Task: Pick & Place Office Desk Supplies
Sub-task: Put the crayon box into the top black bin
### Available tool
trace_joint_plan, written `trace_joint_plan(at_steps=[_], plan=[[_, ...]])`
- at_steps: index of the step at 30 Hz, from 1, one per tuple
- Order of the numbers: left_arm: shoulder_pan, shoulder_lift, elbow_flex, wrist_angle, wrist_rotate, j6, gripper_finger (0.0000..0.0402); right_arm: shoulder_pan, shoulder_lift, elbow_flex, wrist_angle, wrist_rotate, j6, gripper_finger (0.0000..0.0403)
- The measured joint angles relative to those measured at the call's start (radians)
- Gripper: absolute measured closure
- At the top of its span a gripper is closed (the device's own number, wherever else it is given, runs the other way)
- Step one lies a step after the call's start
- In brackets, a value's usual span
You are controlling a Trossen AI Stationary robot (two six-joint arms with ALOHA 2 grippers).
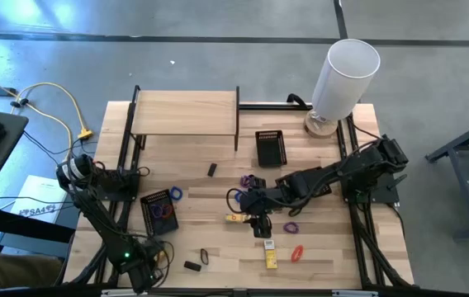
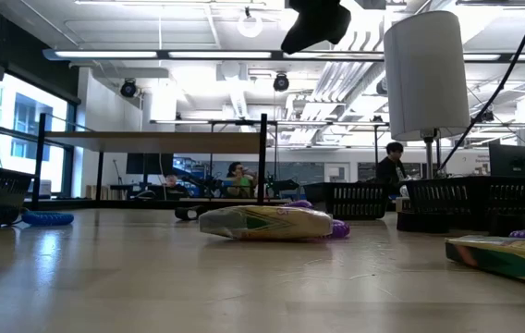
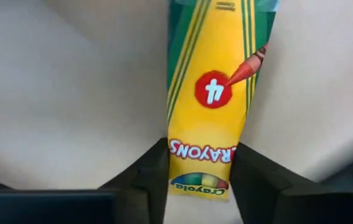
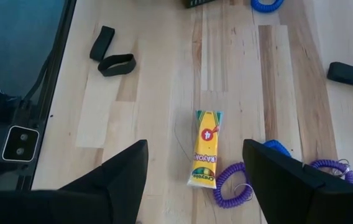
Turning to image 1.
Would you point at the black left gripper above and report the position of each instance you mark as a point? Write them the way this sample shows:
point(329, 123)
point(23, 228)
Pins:
point(143, 276)

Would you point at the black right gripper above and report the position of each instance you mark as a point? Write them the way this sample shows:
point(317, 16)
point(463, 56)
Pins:
point(257, 200)

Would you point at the yellow crayon box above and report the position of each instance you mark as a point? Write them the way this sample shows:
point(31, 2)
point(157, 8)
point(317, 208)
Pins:
point(271, 257)
point(236, 218)

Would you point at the small black block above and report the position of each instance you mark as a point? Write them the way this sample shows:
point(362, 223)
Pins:
point(192, 266)
point(212, 169)

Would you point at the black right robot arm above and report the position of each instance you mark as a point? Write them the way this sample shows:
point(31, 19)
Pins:
point(342, 173)

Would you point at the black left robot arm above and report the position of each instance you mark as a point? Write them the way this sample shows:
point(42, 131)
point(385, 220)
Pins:
point(106, 231)

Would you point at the round wooden lamp base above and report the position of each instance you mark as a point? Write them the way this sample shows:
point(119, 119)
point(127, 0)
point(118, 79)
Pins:
point(315, 128)

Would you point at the person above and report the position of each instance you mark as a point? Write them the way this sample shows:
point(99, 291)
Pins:
point(11, 272)

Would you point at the black metal beam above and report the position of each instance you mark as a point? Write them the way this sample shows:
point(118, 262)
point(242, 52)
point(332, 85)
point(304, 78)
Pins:
point(20, 226)

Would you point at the white printed booklet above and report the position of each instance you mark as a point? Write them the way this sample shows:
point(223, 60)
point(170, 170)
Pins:
point(38, 194)

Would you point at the wooden shelf riser black legs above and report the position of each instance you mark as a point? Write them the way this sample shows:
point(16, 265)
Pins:
point(183, 112)

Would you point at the yellow power plug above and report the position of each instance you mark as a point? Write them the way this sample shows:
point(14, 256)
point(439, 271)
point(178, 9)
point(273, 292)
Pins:
point(85, 134)

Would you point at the white cylindrical lamp shade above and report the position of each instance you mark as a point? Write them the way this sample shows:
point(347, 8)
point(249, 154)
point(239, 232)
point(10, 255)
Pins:
point(342, 86)

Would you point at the black side table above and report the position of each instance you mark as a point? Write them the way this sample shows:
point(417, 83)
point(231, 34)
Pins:
point(11, 128)

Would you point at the grey metal cart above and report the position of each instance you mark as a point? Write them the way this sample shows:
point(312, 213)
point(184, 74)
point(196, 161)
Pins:
point(459, 189)

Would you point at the black aluminium frame rail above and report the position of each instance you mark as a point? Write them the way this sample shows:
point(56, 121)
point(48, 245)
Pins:
point(234, 292)
point(267, 107)

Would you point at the black aluminium frame rails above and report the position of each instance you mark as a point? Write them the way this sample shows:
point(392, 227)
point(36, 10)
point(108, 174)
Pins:
point(124, 152)
point(362, 247)

